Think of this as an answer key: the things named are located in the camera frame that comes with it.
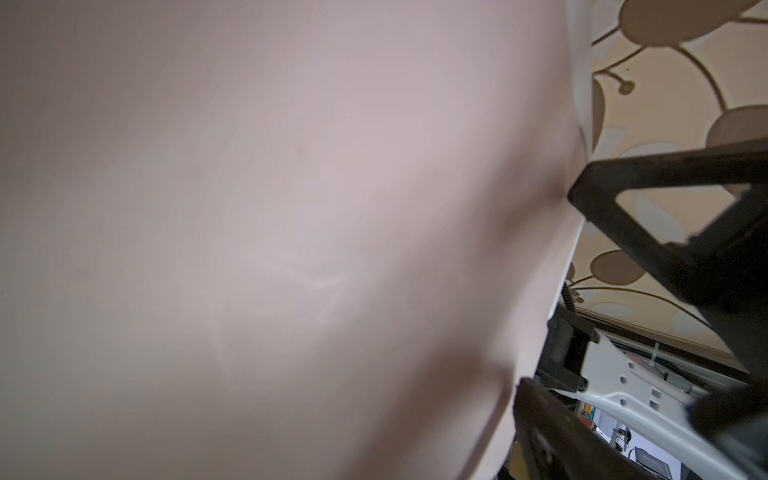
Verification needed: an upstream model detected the pink first aid box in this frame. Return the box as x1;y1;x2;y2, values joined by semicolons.
1;1;592;479

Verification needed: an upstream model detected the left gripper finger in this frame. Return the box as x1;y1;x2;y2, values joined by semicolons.
513;378;651;480

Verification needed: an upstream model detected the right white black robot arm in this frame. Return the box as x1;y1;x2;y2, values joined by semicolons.
514;139;767;479

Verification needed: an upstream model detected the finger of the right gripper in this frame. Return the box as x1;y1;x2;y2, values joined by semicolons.
568;139;767;379

